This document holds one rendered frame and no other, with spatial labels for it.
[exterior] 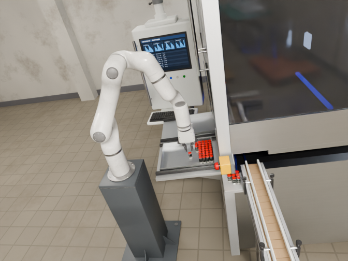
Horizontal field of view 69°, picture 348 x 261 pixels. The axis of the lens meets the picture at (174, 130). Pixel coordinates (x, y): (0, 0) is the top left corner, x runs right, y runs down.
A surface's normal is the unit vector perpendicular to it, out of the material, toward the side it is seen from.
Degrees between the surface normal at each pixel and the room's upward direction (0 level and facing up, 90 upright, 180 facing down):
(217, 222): 0
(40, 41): 90
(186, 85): 90
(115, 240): 0
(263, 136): 90
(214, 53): 90
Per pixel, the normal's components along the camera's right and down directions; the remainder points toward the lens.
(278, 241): -0.19, -0.82
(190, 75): -0.15, 0.58
